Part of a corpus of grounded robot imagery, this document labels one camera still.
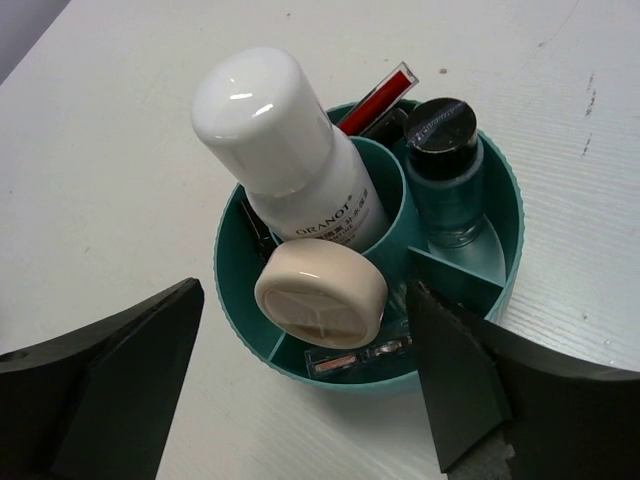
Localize red lip gloss tube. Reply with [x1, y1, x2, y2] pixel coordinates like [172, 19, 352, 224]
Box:
[337, 61, 419, 136]

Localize white lotion bottle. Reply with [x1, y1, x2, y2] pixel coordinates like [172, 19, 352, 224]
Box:
[191, 47, 390, 252]

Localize round beige powder compact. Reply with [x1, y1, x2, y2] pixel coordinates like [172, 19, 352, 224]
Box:
[254, 239, 388, 350]

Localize dark red lip gloss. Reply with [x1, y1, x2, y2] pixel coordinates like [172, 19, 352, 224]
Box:
[361, 107, 408, 149]

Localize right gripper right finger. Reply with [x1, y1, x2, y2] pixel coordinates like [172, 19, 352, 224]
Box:
[406, 281, 639, 479]

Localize black squeeze tube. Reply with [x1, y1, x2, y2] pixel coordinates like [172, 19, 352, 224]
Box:
[238, 198, 278, 264]

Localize clear bottle black cap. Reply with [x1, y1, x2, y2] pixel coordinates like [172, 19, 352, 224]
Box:
[404, 97, 506, 283]

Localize eyeshadow palette clear case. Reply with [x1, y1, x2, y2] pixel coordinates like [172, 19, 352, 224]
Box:
[304, 283, 415, 384]

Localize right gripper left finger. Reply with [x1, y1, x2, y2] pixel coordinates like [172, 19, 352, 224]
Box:
[1, 278, 204, 479]

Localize teal round organizer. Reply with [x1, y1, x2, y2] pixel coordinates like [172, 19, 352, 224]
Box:
[211, 98, 528, 398]

